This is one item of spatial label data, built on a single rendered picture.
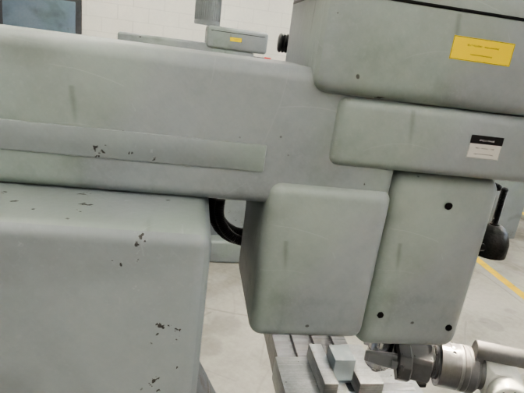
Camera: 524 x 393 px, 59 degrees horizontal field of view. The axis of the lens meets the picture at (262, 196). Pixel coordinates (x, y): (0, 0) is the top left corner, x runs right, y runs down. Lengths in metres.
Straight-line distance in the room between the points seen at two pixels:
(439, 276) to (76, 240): 0.56
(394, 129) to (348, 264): 0.22
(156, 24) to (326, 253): 6.68
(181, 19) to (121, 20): 0.85
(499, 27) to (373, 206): 0.29
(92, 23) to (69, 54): 6.75
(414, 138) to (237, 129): 0.25
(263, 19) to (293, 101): 6.67
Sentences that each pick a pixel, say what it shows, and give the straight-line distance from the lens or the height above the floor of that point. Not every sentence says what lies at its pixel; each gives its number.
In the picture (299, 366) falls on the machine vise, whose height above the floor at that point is 1.03.
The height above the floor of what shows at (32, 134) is 1.63.
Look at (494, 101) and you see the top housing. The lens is 0.73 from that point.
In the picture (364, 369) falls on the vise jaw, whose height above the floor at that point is 1.07.
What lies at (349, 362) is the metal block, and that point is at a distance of 1.19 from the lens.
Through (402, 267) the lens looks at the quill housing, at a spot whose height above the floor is 1.47.
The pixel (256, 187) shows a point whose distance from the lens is 0.66.
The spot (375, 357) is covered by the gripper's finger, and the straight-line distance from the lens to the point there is 0.97.
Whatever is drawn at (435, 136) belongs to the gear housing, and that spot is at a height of 1.69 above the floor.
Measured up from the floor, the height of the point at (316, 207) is 1.57.
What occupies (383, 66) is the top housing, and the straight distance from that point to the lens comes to 0.65.
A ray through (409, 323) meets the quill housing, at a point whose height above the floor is 1.36.
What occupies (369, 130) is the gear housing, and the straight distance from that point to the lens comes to 0.67.
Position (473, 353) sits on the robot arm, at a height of 1.28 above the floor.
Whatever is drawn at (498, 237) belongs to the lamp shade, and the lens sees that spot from 0.98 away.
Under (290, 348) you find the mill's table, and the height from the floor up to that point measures 0.95.
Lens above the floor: 1.78
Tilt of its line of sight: 18 degrees down
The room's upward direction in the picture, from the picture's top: 8 degrees clockwise
